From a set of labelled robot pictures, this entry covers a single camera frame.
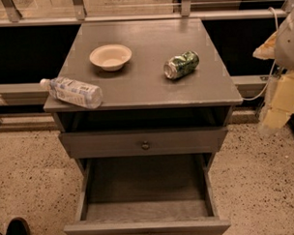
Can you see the closed grey top drawer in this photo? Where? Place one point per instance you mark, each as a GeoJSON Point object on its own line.
{"type": "Point", "coordinates": [89, 145]}

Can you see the open grey middle drawer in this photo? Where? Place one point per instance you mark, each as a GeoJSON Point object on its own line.
{"type": "Point", "coordinates": [153, 195]}

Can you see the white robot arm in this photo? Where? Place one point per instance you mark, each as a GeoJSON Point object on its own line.
{"type": "Point", "coordinates": [284, 50]}

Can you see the grey wooden drawer cabinet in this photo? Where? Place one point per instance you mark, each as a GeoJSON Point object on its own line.
{"type": "Point", "coordinates": [139, 97]}

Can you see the black shoe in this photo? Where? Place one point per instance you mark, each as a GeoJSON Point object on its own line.
{"type": "Point", "coordinates": [18, 226]}

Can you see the round brass drawer knob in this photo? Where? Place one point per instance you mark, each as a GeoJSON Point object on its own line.
{"type": "Point", "coordinates": [145, 146]}

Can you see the white paper bowl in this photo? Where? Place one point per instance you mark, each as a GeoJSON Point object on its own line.
{"type": "Point", "coordinates": [111, 57]}

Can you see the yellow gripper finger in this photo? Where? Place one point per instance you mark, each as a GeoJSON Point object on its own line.
{"type": "Point", "coordinates": [266, 50]}
{"type": "Point", "coordinates": [279, 103]}

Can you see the clear plastic water bottle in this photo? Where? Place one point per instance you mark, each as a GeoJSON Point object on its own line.
{"type": "Point", "coordinates": [73, 91]}

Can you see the metal railing frame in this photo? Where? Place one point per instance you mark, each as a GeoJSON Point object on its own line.
{"type": "Point", "coordinates": [51, 12]}

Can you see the crushed green soda can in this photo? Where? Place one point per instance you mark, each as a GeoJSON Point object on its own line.
{"type": "Point", "coordinates": [181, 65]}

